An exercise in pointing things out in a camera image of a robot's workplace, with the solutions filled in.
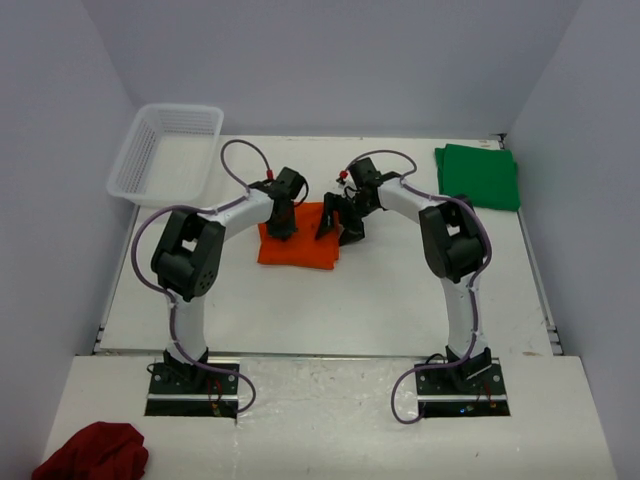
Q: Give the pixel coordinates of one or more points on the white plastic mesh basket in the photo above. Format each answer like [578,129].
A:
[167,155]

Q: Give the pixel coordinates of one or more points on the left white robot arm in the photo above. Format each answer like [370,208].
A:
[187,258]

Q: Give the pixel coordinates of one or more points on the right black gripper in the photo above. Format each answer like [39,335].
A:
[354,232]

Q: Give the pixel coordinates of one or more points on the folded green t shirt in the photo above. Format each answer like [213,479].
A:
[488,178]

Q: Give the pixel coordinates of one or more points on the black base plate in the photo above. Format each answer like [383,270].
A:
[192,392]
[441,396]

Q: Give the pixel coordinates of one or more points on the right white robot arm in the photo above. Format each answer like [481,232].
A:
[455,245]

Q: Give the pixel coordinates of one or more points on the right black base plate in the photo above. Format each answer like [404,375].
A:
[441,396]

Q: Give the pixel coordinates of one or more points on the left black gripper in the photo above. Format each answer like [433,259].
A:
[286,231]

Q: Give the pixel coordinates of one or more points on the orange t shirt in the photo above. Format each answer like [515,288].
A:
[302,249]

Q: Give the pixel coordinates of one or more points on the crumpled dark red t shirt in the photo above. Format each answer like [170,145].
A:
[101,450]

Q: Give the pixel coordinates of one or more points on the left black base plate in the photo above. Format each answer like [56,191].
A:
[192,392]

